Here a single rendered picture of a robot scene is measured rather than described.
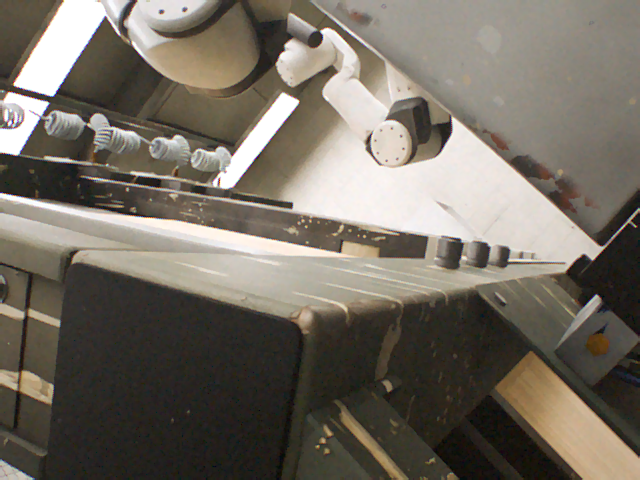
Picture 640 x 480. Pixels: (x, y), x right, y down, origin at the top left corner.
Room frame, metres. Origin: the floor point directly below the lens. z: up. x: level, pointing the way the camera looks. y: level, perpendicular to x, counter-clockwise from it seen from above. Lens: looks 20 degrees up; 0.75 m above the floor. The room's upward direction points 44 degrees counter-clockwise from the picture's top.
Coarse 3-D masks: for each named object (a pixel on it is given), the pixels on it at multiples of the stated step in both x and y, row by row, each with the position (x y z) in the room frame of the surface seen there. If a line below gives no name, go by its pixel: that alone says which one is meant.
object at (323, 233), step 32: (96, 128) 1.28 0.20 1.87; (64, 160) 1.27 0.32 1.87; (96, 160) 1.31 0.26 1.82; (96, 192) 1.29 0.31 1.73; (128, 192) 1.27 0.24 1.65; (160, 192) 1.25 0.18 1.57; (224, 224) 1.23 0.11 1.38; (256, 224) 1.21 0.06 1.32; (288, 224) 1.20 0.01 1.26; (320, 224) 1.18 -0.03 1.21; (352, 224) 1.17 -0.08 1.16; (384, 256) 1.17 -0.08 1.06; (416, 256) 1.15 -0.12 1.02
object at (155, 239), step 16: (0, 208) 0.52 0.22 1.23; (16, 208) 0.52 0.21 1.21; (32, 208) 0.51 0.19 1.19; (48, 208) 0.51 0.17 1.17; (64, 208) 0.54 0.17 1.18; (48, 224) 0.51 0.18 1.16; (64, 224) 0.51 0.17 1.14; (80, 224) 0.50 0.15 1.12; (96, 224) 0.50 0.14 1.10; (112, 224) 0.49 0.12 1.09; (128, 224) 0.50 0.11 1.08; (144, 224) 0.54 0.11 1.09; (128, 240) 0.49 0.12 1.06; (144, 240) 0.49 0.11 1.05; (160, 240) 0.48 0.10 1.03; (176, 240) 0.48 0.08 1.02; (192, 240) 0.48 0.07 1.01; (208, 240) 0.50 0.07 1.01
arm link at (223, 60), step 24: (120, 0) 0.41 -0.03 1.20; (120, 24) 0.42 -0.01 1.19; (144, 24) 0.40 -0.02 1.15; (216, 24) 0.40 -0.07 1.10; (240, 24) 0.43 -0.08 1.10; (144, 48) 0.42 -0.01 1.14; (168, 48) 0.41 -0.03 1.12; (192, 48) 0.41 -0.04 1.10; (216, 48) 0.43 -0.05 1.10; (240, 48) 0.45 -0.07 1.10; (168, 72) 0.45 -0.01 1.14; (192, 72) 0.45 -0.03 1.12; (216, 72) 0.46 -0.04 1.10; (240, 72) 0.47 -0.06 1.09
